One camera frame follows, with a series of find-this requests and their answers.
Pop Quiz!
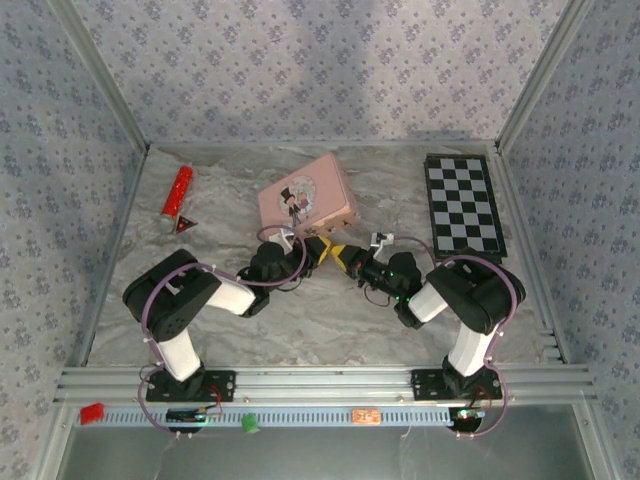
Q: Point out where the pink tin box with cartoon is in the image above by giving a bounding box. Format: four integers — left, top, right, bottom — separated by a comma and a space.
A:
257, 152, 362, 240

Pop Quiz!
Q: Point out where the red black triangle tag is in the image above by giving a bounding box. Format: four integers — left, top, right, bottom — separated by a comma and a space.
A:
171, 213, 198, 236

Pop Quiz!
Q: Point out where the black grey chessboard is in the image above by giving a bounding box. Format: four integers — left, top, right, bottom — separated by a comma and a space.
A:
423, 153, 507, 265

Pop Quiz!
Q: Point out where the red glitter tube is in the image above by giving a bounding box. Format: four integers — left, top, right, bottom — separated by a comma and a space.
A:
159, 165, 195, 220

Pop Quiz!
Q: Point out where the left circuit board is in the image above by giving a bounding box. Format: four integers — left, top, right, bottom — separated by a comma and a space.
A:
165, 403, 225, 426

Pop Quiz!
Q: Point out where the red plastic block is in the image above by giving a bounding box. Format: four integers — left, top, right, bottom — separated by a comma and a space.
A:
79, 402, 106, 426

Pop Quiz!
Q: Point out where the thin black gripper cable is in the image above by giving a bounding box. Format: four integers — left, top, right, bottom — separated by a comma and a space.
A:
363, 284, 396, 307

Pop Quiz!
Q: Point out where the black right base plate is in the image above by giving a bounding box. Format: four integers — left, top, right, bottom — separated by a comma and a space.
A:
410, 368, 501, 402

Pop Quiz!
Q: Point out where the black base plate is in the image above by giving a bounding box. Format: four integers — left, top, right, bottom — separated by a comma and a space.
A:
410, 368, 501, 402
145, 368, 237, 403

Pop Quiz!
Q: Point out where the aluminium front rail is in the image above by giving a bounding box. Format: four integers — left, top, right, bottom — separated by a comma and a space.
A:
53, 364, 599, 404

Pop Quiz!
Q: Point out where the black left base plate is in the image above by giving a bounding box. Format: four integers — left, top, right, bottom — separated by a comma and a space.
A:
145, 368, 237, 403

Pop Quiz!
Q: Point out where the slotted grey cable tray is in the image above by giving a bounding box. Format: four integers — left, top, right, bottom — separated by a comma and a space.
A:
77, 405, 459, 428

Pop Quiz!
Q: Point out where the aluminium frame post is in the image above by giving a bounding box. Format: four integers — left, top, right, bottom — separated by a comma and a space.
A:
47, 0, 151, 154
494, 0, 599, 154

